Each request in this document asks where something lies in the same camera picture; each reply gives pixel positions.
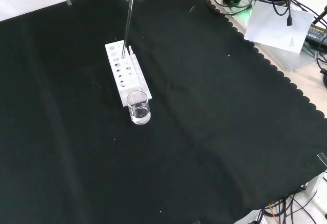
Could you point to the white paper sheet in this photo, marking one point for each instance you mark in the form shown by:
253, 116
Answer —
276, 27

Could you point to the white test tube rack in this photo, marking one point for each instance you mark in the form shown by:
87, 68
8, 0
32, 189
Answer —
120, 65

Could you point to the clear glass beaker with water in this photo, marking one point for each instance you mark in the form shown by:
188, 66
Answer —
139, 111

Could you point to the black power adapter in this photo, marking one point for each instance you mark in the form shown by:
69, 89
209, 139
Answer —
316, 34

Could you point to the clear glass rod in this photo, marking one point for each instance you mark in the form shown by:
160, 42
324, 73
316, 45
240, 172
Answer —
127, 25

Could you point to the black cloth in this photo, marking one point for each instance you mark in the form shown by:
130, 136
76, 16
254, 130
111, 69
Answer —
204, 111

